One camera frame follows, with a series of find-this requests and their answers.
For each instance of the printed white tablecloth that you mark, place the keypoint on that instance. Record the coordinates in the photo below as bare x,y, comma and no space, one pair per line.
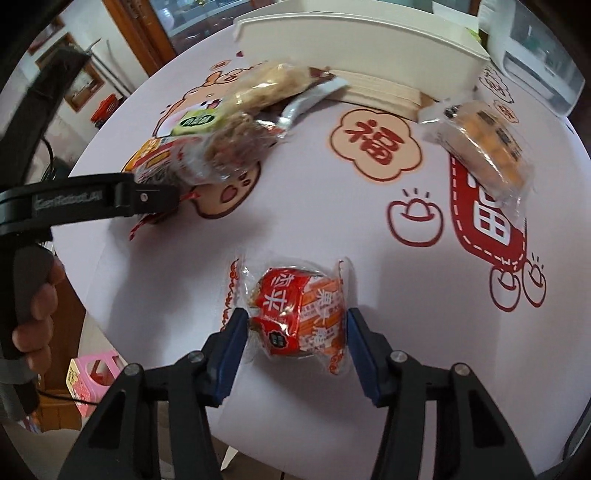
323,221

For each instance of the orange and red snack packet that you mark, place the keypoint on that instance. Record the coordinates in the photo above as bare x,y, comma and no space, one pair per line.
154,159

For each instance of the wooden cabinet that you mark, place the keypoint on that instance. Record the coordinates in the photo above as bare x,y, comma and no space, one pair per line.
157,27

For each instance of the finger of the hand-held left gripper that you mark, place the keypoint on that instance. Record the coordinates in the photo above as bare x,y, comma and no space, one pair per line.
154,198

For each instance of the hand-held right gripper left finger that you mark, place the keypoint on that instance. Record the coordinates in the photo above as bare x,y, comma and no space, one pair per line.
229,360

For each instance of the clear packet of yellow cake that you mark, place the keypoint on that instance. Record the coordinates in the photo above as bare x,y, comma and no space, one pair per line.
485,138

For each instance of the wooden picture frame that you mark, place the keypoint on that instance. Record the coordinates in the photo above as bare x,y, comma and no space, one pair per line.
83,90

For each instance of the clear packet of brown snack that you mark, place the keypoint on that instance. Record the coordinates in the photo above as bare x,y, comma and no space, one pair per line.
231,147

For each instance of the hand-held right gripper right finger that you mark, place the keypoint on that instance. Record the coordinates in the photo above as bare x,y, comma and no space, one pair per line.
365,360

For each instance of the pink plastic stool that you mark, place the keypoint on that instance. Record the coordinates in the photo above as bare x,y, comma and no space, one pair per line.
94,376

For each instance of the red box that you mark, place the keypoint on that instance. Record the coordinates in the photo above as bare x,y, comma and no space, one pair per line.
105,110

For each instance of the person's left hand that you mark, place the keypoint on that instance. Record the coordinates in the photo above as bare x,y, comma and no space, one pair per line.
44,304

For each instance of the silver snack wrapper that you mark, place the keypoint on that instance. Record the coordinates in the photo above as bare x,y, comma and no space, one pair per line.
307,102

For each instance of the beige wooden lid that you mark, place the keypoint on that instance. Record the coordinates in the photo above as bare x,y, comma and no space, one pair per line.
383,94

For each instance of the white storage box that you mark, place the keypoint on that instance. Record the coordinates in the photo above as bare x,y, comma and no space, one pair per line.
369,50

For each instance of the white appliance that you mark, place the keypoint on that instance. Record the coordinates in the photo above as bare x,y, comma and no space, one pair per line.
535,50

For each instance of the clear packet of beige snack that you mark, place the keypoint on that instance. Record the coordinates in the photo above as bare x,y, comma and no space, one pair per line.
270,83

